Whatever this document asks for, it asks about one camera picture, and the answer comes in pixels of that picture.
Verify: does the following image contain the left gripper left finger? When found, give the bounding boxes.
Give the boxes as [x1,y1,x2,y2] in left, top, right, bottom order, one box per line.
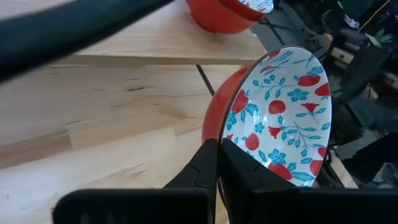
[52,139,218,224]

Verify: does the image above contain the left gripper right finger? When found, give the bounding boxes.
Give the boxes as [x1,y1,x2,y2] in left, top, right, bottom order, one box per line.
[219,139,398,224]

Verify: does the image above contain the red floral mini bowl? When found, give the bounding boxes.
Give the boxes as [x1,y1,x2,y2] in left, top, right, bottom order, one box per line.
[185,0,266,35]
[201,45,333,189]
[228,0,275,22]

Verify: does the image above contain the wooden shelf with black legs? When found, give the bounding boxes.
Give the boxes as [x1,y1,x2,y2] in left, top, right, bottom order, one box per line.
[0,0,269,96]

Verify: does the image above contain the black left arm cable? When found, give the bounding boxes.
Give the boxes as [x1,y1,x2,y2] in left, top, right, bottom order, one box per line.
[0,0,175,82]

